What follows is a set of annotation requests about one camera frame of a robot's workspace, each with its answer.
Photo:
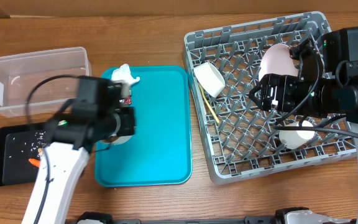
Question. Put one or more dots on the white bowl with peanuts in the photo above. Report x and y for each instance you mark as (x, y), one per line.
(210, 78)

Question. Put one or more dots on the yellow plastic spoon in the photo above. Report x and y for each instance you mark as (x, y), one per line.
(208, 105)

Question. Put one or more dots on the clear plastic bin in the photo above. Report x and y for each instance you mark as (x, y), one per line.
(20, 73)

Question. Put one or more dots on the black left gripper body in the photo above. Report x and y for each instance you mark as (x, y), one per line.
(127, 125)

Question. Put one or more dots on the white paper cup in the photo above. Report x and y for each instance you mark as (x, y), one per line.
(295, 139)

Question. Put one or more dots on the grey bowl with peanuts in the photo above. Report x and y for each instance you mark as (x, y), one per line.
(116, 140)

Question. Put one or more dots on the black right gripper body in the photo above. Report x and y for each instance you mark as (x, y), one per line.
(290, 92)

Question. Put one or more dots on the teal plastic tray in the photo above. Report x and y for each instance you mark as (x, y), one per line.
(159, 152)

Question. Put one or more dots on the black waste tray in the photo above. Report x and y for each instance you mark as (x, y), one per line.
(40, 152)

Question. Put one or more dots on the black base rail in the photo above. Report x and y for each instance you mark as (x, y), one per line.
(293, 215)

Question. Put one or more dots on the foil wrapper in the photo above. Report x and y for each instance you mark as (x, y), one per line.
(127, 100)

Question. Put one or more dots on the white napkin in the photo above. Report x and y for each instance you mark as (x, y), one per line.
(123, 74)

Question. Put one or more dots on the rice and peanut pile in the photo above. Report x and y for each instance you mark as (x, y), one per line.
(25, 144)

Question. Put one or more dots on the orange carrot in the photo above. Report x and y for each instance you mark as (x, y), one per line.
(34, 162)

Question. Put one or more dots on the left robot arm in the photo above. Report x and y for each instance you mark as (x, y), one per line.
(97, 113)

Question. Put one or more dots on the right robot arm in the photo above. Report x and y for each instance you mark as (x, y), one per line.
(335, 92)

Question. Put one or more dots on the grey dishwasher rack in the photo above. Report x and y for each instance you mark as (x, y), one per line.
(245, 144)

